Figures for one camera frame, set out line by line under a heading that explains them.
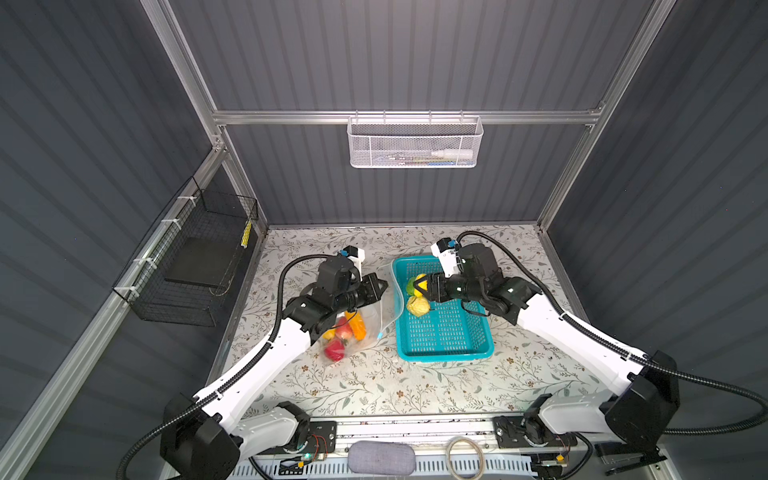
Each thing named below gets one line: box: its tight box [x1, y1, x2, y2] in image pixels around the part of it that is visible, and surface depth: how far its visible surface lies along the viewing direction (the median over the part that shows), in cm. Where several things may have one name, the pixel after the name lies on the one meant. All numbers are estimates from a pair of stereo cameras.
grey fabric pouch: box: [347, 440, 416, 476], surface depth 70 cm
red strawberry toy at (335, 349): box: [324, 339, 348, 362], surface depth 86 cm
